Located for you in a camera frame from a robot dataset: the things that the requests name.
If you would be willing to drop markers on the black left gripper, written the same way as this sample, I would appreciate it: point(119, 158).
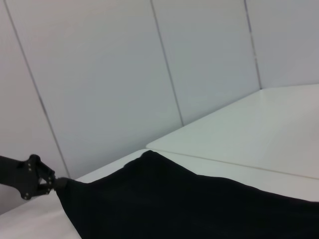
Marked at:
point(17, 176)

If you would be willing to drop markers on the black shirt with FREE print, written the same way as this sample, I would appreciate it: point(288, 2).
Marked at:
point(187, 199)

